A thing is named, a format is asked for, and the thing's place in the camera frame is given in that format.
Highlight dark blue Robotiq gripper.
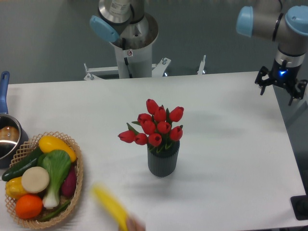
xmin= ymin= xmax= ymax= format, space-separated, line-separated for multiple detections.
xmin=255 ymin=60 xmax=308 ymax=105

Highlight red tulip bouquet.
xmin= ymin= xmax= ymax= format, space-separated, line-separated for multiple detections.
xmin=118 ymin=99 xmax=184 ymax=154

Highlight yellow banana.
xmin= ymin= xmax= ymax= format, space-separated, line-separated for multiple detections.
xmin=91 ymin=184 xmax=128 ymax=231

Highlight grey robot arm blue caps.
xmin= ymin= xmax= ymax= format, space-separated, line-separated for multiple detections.
xmin=90 ymin=0 xmax=308 ymax=100

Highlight dark grey ribbed vase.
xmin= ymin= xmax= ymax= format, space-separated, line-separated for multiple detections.
xmin=147 ymin=141 xmax=180 ymax=178

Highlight person's hand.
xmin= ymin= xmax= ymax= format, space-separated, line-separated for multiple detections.
xmin=126 ymin=216 xmax=146 ymax=231

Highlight black device at table edge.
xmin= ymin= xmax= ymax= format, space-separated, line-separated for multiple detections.
xmin=290 ymin=195 xmax=308 ymax=220

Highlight purple sweet potato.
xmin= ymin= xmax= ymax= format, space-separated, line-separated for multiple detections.
xmin=61 ymin=166 xmax=77 ymax=197

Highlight green bok choy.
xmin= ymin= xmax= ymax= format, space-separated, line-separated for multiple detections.
xmin=38 ymin=150 xmax=71 ymax=209

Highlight yellow squash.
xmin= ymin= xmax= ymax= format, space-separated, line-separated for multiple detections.
xmin=38 ymin=136 xmax=77 ymax=163

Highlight green chili pepper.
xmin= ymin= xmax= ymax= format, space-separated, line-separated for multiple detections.
xmin=39 ymin=200 xmax=71 ymax=222

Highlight woven wicker basket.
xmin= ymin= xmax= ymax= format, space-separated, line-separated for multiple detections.
xmin=2 ymin=132 xmax=83 ymax=230

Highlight beige round disc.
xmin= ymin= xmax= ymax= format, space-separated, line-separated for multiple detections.
xmin=21 ymin=167 xmax=50 ymax=193

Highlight dark green cucumber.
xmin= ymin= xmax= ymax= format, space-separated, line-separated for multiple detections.
xmin=2 ymin=147 xmax=43 ymax=181

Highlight orange fruit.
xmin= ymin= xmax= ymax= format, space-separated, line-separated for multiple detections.
xmin=15 ymin=194 xmax=43 ymax=219

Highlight yellow bell pepper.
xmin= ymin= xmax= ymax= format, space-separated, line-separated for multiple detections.
xmin=5 ymin=177 xmax=29 ymax=200

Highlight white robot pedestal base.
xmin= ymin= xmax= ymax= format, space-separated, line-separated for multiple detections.
xmin=83 ymin=12 xmax=207 ymax=81

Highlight blue handled saucepan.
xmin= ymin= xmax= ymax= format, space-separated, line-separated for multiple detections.
xmin=0 ymin=71 xmax=28 ymax=169

